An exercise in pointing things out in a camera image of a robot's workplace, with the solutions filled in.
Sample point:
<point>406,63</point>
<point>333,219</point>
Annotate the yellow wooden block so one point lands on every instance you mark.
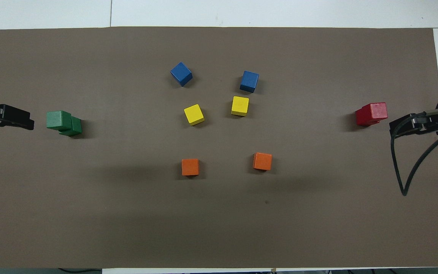
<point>194,114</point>
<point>240,105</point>

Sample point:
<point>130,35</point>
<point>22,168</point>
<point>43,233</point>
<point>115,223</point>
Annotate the red wooden block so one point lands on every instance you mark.
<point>362,117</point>
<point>378,111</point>

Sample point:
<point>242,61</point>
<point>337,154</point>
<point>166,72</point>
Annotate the green wooden block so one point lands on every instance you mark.
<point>57,119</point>
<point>76,126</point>

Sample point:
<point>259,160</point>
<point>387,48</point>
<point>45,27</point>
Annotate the brown table mat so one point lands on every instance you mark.
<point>219,228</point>

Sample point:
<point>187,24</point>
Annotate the blue wooden block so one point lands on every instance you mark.
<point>249,81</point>
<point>181,73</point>

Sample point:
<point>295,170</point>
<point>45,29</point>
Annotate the orange wooden block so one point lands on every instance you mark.
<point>190,166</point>
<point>262,161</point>

